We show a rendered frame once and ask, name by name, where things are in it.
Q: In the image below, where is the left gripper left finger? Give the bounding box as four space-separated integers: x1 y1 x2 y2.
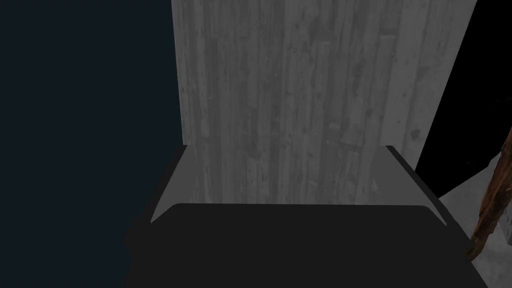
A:
150 144 197 225

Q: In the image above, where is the brown wooden post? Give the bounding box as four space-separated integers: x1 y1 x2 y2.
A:
467 127 512 262

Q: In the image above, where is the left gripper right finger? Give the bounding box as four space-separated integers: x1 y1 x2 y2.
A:
371 145 455 227

